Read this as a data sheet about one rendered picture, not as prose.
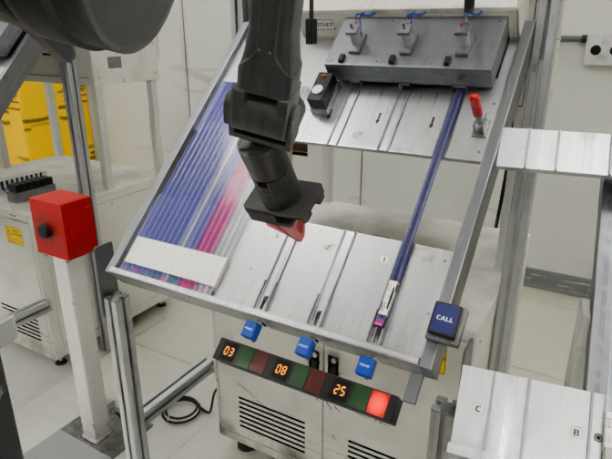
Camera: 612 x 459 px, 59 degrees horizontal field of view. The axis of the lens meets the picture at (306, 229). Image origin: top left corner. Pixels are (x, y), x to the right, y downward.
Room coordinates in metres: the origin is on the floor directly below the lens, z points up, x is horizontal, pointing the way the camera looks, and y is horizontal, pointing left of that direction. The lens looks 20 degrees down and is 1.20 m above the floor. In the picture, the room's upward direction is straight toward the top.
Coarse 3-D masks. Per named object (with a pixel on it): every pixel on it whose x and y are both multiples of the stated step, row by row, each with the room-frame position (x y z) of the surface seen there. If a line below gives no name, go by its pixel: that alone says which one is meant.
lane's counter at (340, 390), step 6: (336, 378) 0.74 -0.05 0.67; (336, 384) 0.73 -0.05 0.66; (342, 384) 0.73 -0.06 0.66; (348, 384) 0.72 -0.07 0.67; (336, 390) 0.72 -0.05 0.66; (342, 390) 0.72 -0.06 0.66; (348, 390) 0.72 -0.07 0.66; (330, 396) 0.72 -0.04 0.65; (336, 396) 0.72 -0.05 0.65; (342, 396) 0.71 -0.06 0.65; (342, 402) 0.71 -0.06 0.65
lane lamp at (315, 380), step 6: (312, 372) 0.76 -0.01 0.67; (318, 372) 0.75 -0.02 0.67; (324, 372) 0.75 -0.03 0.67; (312, 378) 0.75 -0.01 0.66; (318, 378) 0.75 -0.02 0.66; (324, 378) 0.74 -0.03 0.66; (306, 384) 0.74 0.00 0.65; (312, 384) 0.74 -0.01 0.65; (318, 384) 0.74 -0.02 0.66; (306, 390) 0.74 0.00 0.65; (312, 390) 0.73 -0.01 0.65; (318, 390) 0.73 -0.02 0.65
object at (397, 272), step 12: (456, 96) 1.06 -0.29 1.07; (456, 108) 1.04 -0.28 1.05; (444, 132) 1.00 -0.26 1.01; (444, 144) 0.99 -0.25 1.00; (432, 168) 0.95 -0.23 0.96; (432, 180) 0.94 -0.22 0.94; (420, 192) 0.92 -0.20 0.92; (420, 204) 0.91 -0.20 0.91; (420, 216) 0.89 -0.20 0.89; (408, 228) 0.88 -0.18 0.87; (408, 240) 0.86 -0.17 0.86; (408, 252) 0.85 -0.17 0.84; (396, 264) 0.83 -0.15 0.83; (396, 276) 0.82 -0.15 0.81; (384, 324) 0.77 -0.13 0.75
